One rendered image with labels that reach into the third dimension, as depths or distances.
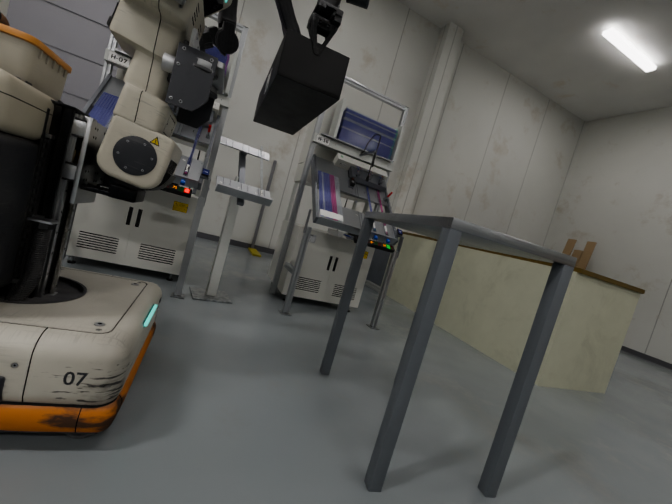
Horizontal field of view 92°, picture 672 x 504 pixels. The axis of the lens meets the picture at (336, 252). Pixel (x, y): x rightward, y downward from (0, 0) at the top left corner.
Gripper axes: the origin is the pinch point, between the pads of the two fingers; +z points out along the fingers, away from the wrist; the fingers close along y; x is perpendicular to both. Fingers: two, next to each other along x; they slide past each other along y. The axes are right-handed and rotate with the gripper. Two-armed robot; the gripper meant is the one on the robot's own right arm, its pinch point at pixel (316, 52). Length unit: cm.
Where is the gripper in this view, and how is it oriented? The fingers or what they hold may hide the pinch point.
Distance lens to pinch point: 97.9
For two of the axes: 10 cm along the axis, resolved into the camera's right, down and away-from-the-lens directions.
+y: -3.4, -1.6, 9.3
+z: -2.6, 9.6, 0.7
